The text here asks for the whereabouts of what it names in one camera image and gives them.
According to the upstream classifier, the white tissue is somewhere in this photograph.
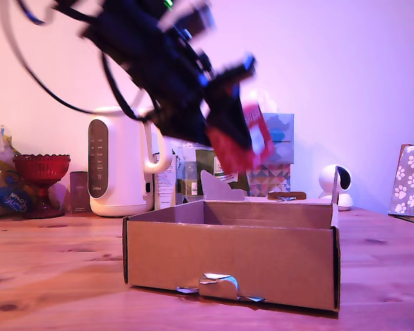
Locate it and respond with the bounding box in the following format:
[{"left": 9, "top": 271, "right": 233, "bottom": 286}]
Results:
[{"left": 250, "top": 90, "right": 279, "bottom": 115}]

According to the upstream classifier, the red coffee filter carton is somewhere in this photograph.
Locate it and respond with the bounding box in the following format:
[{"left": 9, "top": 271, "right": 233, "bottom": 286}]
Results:
[{"left": 206, "top": 101, "right": 276, "bottom": 174}]

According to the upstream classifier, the crinkled bag with blue print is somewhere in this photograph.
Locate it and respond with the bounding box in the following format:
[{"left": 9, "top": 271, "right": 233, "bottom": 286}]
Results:
[{"left": 0, "top": 125, "right": 32, "bottom": 220}]

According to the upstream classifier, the short black cable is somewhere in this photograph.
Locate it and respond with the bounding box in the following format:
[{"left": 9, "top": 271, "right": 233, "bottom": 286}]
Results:
[{"left": 101, "top": 53, "right": 148, "bottom": 121}]

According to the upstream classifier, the red glass footed bowl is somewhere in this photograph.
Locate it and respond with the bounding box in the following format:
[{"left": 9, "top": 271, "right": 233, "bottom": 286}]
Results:
[{"left": 12, "top": 153, "right": 72, "bottom": 220}]

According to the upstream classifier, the white carton with text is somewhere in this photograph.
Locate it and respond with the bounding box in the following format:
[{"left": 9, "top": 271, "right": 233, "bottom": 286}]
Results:
[{"left": 153, "top": 154, "right": 178, "bottom": 211}]

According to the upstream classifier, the white electric kettle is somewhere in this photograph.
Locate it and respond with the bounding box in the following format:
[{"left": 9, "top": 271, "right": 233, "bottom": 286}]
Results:
[{"left": 87, "top": 106, "right": 174, "bottom": 219}]

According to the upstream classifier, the small white round camera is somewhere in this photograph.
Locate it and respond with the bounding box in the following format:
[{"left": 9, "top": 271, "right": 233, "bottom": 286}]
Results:
[{"left": 318, "top": 164, "right": 354, "bottom": 212}]

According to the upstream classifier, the geometric pattern tissue box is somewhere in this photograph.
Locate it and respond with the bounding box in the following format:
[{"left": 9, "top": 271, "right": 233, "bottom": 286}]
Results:
[{"left": 245, "top": 163, "right": 293, "bottom": 199}]

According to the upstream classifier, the clear plastic bottle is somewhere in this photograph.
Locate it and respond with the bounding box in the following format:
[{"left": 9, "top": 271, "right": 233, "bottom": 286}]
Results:
[{"left": 176, "top": 139, "right": 203, "bottom": 205}]

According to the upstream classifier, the long black looping cable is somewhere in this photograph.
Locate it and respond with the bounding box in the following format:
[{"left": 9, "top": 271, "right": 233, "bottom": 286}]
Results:
[{"left": 0, "top": 0, "right": 101, "bottom": 115}]

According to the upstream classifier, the cloud print tissue box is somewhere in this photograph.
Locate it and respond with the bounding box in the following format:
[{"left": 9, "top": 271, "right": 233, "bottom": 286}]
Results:
[{"left": 261, "top": 112, "right": 295, "bottom": 166}]

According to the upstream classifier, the small dark brown box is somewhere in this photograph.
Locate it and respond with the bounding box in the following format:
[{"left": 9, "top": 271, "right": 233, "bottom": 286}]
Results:
[{"left": 70, "top": 171, "right": 91, "bottom": 214}]

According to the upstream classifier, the open brown cardboard box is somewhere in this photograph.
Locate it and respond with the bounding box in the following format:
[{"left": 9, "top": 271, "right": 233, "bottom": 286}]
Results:
[{"left": 122, "top": 165, "right": 342, "bottom": 313}]

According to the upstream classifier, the brown cardboard handle piece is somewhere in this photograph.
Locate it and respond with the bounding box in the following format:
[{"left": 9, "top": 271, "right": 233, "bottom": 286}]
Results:
[{"left": 266, "top": 191, "right": 308, "bottom": 202}]

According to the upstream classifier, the green pouch with white label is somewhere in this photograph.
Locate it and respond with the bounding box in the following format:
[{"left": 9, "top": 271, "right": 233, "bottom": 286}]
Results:
[{"left": 195, "top": 143, "right": 251, "bottom": 198}]

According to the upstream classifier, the grey paw print cloth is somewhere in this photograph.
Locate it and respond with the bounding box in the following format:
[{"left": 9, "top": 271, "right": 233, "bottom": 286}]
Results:
[{"left": 388, "top": 142, "right": 414, "bottom": 219}]

